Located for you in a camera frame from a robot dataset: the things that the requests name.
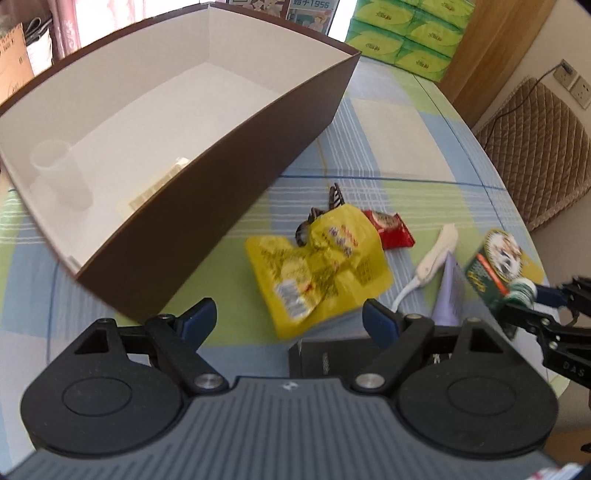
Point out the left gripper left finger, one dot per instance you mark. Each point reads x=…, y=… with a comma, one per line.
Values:
x=176, y=340

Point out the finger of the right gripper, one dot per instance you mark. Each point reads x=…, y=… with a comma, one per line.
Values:
x=551, y=297
x=532, y=321

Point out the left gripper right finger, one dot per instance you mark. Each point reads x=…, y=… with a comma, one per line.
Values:
x=402, y=342

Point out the red snack packet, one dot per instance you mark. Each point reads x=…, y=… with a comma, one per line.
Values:
x=393, y=232

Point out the leopard print hair clip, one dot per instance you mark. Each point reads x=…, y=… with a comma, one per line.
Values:
x=336, y=200

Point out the purple cream tube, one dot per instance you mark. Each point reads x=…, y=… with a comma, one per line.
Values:
x=449, y=307

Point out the yellow snack bag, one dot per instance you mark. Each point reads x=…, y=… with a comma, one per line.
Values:
x=342, y=265

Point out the black product box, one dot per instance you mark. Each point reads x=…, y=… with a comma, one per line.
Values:
x=331, y=358

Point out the checked tablecloth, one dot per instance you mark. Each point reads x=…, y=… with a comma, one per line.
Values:
x=396, y=145

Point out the quilted brown chair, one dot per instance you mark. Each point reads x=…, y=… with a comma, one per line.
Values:
x=541, y=151

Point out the brown cardboard storage box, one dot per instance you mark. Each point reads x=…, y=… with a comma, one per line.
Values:
x=239, y=93

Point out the translucent plastic cup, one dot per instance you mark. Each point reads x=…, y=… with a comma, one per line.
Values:
x=57, y=167

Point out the green tissue pack stack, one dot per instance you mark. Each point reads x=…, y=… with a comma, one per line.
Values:
x=420, y=37

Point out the brown cardboard carton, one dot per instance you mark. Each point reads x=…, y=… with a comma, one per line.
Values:
x=15, y=66

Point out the pink curtain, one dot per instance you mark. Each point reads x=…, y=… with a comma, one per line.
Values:
x=64, y=30

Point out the blue milk carton box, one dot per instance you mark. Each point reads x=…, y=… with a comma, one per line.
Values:
x=314, y=14

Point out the wall power socket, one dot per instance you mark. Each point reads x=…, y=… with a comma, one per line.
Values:
x=574, y=83

